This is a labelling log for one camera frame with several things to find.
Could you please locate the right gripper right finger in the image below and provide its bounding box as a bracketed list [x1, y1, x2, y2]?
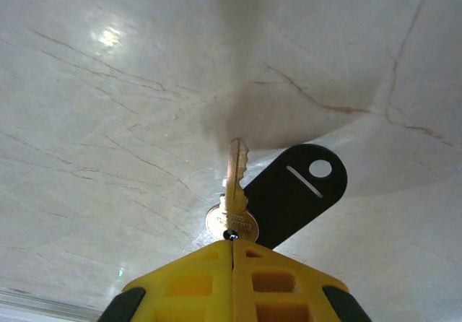
[232, 240, 372, 322]

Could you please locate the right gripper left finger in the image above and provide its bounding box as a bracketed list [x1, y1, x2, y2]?
[100, 240, 234, 322]

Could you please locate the black key tag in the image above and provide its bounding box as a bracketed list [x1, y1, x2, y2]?
[242, 143, 349, 251]

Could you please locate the metal key bunch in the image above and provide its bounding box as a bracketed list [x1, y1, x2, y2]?
[205, 138, 259, 245]

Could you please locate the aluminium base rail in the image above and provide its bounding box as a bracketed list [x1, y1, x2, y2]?
[0, 286, 104, 320]

